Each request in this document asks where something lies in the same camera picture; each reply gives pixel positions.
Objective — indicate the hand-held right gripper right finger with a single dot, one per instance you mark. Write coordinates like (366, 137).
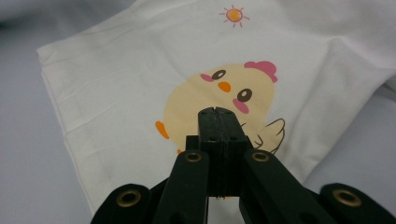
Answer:
(267, 183)

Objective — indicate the white t-shirt with chick print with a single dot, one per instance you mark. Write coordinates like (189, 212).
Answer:
(124, 77)

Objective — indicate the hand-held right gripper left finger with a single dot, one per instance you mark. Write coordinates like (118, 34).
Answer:
(190, 186)

